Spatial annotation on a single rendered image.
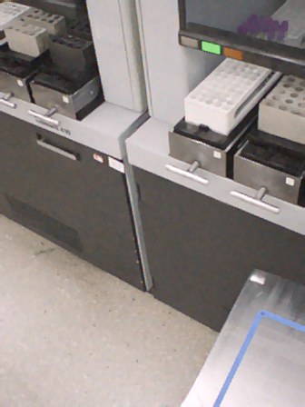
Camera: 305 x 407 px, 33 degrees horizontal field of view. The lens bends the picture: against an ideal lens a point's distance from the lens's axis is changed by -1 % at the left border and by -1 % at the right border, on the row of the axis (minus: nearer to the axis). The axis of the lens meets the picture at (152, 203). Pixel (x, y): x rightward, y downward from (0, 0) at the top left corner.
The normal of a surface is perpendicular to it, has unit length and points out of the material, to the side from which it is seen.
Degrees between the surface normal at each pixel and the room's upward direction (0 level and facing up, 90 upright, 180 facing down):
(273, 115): 90
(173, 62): 90
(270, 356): 0
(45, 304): 0
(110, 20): 90
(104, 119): 0
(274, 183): 90
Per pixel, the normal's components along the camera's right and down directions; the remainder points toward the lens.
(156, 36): -0.57, 0.63
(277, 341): -0.10, -0.69
